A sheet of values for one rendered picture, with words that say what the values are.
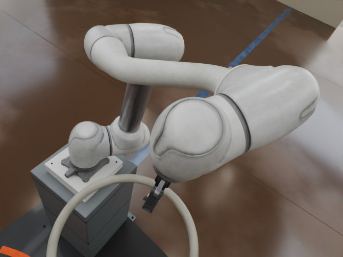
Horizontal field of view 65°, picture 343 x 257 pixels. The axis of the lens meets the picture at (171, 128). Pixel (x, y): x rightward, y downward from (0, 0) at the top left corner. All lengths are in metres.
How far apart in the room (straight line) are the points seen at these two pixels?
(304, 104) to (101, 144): 1.01
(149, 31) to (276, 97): 0.55
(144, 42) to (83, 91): 2.30
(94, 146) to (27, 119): 1.67
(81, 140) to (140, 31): 0.60
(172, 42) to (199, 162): 0.62
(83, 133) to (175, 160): 0.96
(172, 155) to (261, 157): 2.70
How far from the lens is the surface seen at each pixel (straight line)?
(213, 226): 2.41
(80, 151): 1.30
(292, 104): 0.43
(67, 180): 1.45
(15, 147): 2.71
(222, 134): 0.32
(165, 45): 0.88
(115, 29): 0.85
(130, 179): 0.96
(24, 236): 2.29
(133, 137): 1.28
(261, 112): 0.40
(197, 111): 0.32
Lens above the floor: 2.12
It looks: 48 degrees down
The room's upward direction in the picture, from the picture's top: 17 degrees clockwise
